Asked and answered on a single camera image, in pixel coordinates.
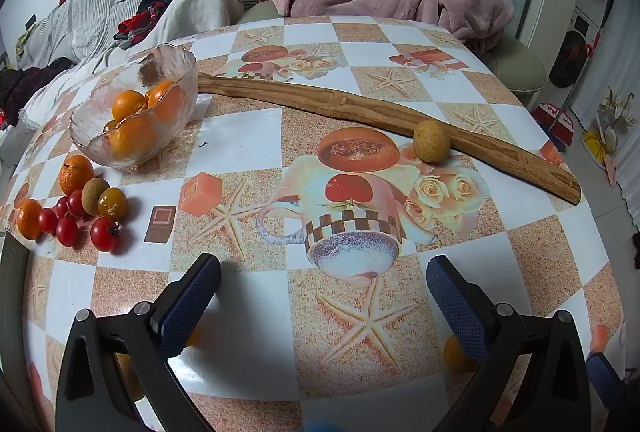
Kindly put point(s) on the clear glass bowl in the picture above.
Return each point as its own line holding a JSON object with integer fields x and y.
{"x": 95, "y": 102}

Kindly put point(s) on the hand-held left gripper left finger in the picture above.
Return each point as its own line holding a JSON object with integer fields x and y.
{"x": 192, "y": 302}

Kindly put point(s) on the round tan longan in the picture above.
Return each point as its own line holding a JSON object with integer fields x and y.
{"x": 432, "y": 141}

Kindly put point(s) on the bumpy tangerine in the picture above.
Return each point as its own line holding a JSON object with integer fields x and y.
{"x": 76, "y": 173}

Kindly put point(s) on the dark purple cloth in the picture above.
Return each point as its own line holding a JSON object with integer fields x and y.
{"x": 25, "y": 84}

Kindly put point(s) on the red dustpan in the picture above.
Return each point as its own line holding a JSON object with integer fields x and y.
{"x": 560, "y": 122}

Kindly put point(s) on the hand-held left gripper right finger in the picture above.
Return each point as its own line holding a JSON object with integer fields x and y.
{"x": 457, "y": 307}

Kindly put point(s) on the yellow-brown tomato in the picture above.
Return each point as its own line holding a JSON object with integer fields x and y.
{"x": 112, "y": 203}

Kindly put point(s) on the smooth small orange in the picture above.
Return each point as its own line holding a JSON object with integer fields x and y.
{"x": 29, "y": 218}
{"x": 455, "y": 357}

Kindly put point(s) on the red clothing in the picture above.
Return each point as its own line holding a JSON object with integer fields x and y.
{"x": 137, "y": 23}

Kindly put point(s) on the green armchair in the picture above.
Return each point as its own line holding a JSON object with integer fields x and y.
{"x": 520, "y": 67}

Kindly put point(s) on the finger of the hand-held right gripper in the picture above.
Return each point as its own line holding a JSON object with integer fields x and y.
{"x": 605, "y": 374}

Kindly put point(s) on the pile of slippers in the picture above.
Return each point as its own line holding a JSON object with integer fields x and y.
{"x": 607, "y": 147}

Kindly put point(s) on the white appliance with round door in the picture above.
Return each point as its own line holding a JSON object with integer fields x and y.
{"x": 582, "y": 24}

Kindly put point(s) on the orange in glass bowl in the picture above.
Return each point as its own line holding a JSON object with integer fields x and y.
{"x": 132, "y": 139}
{"x": 167, "y": 102}
{"x": 129, "y": 104}

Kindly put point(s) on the printed checkered tablecloth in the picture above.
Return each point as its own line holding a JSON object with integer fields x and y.
{"x": 240, "y": 147}

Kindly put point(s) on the white blanket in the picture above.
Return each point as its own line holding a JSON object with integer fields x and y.
{"x": 200, "y": 2}

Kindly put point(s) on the long wooden stick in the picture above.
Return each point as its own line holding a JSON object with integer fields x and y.
{"x": 350, "y": 102}

